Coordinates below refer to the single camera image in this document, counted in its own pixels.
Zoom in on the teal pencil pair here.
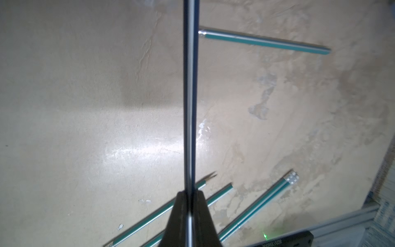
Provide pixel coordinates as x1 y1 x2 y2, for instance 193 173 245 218
218 170 299 242

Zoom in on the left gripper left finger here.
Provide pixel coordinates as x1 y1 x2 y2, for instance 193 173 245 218
159 191 187 247

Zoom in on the dark pencil pair angled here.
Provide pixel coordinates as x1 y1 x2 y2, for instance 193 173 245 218
183 1 200 247

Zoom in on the teal pencil diagonal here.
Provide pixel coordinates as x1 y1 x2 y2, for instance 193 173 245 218
104 183 233 247

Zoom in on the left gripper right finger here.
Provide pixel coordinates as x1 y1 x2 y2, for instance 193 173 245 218
193 190 222 247

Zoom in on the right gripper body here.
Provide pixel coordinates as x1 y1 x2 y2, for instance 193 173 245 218
251 231 314 247

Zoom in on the teal pencil pair horizontal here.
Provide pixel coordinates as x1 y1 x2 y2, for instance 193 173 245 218
199 28 331 55

